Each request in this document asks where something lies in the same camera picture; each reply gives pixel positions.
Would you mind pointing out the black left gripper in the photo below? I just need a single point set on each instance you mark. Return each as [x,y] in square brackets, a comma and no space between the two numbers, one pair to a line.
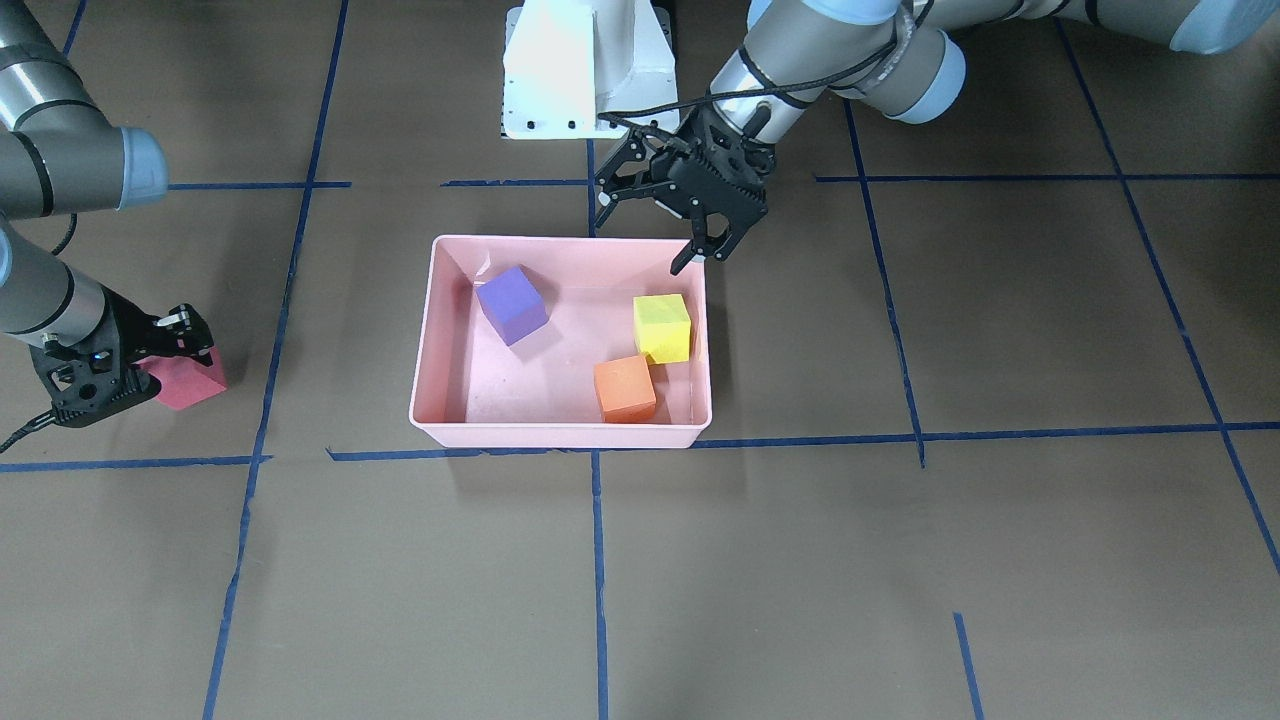
[667,172]

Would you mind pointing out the yellow foam block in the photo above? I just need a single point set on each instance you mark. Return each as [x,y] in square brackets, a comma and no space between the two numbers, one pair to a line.
[662,328]

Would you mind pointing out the red foam block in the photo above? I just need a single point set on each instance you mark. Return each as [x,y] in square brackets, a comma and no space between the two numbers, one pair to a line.
[185,381]

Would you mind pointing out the purple foam block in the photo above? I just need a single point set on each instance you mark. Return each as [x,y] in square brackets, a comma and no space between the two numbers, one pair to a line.
[513,305]

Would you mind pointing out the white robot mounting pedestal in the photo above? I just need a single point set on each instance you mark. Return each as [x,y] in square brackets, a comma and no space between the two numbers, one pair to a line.
[566,63]

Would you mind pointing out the pink plastic bin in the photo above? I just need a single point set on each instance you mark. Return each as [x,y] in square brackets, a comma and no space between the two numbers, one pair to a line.
[471,390]

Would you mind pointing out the orange foam block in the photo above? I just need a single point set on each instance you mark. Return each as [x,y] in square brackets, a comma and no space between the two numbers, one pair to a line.
[625,391]

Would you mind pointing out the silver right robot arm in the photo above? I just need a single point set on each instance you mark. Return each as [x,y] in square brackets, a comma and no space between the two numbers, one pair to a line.
[61,158]

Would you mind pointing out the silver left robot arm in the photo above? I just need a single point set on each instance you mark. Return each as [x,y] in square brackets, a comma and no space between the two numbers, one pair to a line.
[897,57]

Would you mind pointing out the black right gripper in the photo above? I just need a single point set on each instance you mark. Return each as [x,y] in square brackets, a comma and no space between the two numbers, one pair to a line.
[128,334]

